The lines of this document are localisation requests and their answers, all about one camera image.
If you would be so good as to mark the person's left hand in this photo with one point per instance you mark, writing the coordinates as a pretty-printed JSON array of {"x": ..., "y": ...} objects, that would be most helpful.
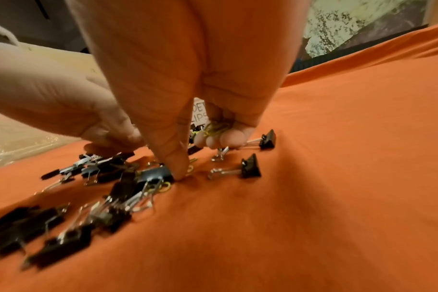
[{"x": 53, "y": 94}]

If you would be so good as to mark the person's right hand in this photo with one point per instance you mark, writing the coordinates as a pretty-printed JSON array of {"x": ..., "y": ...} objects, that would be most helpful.
[{"x": 186, "y": 57}]

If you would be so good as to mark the clear two-compartment plastic box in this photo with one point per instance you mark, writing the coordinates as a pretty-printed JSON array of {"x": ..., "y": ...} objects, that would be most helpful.
[{"x": 200, "y": 112}]

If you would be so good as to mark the pile of green paper clips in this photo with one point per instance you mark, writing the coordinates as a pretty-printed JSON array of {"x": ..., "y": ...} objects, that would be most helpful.
[{"x": 215, "y": 128}]

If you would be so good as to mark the pile of black binder clips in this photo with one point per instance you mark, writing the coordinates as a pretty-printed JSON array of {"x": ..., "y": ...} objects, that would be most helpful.
[{"x": 67, "y": 245}]

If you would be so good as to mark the brown cardboard box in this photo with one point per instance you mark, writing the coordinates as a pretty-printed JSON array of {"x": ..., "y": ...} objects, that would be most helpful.
[{"x": 9, "y": 142}]

